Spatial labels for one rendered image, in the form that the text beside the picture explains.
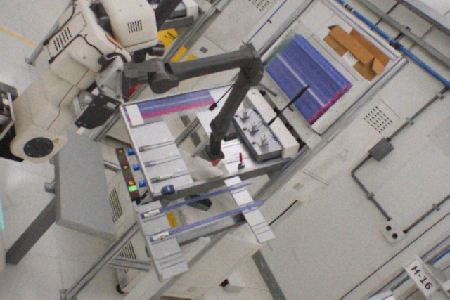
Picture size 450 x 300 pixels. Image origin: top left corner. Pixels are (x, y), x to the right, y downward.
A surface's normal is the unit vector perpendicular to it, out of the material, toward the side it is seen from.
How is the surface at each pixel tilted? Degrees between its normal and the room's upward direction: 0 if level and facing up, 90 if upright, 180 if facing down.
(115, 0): 48
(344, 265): 90
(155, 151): 43
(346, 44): 80
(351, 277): 90
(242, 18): 90
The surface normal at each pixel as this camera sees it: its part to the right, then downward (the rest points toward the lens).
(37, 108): -0.52, -0.40
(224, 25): 0.39, 0.64
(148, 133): 0.06, -0.74
